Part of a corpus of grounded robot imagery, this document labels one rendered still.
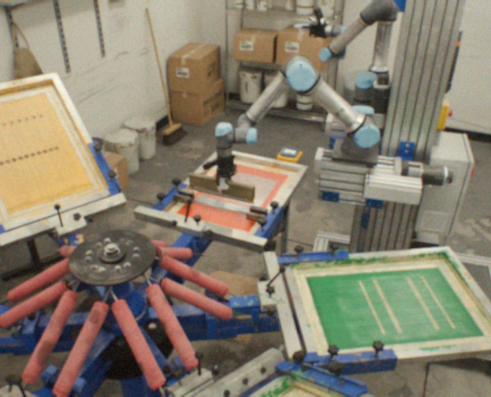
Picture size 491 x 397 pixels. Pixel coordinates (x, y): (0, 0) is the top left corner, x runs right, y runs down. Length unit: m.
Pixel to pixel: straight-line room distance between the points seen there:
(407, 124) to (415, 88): 0.19
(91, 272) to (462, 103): 4.85
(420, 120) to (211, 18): 4.16
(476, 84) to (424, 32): 3.38
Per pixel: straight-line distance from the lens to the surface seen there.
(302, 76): 2.15
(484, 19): 5.66
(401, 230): 2.95
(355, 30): 2.88
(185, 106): 5.80
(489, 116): 5.95
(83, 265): 1.75
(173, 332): 1.65
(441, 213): 2.84
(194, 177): 2.51
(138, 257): 1.73
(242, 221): 2.47
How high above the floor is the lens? 2.39
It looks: 32 degrees down
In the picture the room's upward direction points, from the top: straight up
